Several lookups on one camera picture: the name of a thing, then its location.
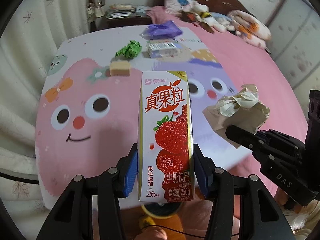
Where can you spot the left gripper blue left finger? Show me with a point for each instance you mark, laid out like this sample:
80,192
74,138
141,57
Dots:
131,173

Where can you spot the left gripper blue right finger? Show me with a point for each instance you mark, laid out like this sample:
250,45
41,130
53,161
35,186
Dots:
203,167

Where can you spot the strawberry milk carton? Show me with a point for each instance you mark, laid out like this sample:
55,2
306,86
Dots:
165,138

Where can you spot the brown paper bag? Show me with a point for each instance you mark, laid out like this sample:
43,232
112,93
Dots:
243,109

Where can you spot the cream plastic box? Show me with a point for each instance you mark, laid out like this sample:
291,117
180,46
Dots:
120,68

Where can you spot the green paper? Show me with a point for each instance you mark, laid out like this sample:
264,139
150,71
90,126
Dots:
131,50

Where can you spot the white purple medicine box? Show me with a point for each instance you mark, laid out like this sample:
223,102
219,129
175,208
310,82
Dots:
164,49

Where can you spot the purple plastic bag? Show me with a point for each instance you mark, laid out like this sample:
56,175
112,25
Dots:
161,31

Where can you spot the blue trash bin yellow rim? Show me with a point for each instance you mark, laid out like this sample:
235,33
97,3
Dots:
161,210

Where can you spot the person's right hand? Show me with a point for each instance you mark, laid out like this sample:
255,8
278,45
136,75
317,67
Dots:
304,222

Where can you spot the right pink trouser leg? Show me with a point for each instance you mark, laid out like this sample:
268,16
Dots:
192,218

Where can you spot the white plush toy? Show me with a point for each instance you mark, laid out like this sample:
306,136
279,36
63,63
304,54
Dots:
211,21

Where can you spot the folded cartoon quilt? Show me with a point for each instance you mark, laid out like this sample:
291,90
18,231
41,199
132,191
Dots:
250,29

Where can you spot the stack of books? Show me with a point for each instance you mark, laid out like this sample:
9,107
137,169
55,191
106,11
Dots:
116,11

